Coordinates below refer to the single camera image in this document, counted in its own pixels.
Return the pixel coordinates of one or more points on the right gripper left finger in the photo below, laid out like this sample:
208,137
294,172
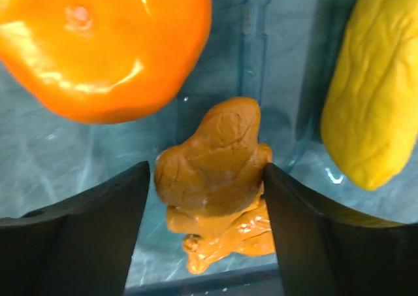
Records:
82,245

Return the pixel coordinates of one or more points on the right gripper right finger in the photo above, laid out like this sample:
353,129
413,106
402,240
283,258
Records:
325,248

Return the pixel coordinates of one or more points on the orange dried fruit slice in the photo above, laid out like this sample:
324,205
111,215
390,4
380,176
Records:
210,239

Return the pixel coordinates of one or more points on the orange dried fruit piece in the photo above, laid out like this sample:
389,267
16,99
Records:
218,170

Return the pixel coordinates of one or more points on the smooth orange persimmon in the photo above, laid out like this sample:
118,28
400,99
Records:
103,61

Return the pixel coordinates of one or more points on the teal plastic food tray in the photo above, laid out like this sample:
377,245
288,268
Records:
281,53

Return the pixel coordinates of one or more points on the yellow corn cob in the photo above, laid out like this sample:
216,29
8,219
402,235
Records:
369,120

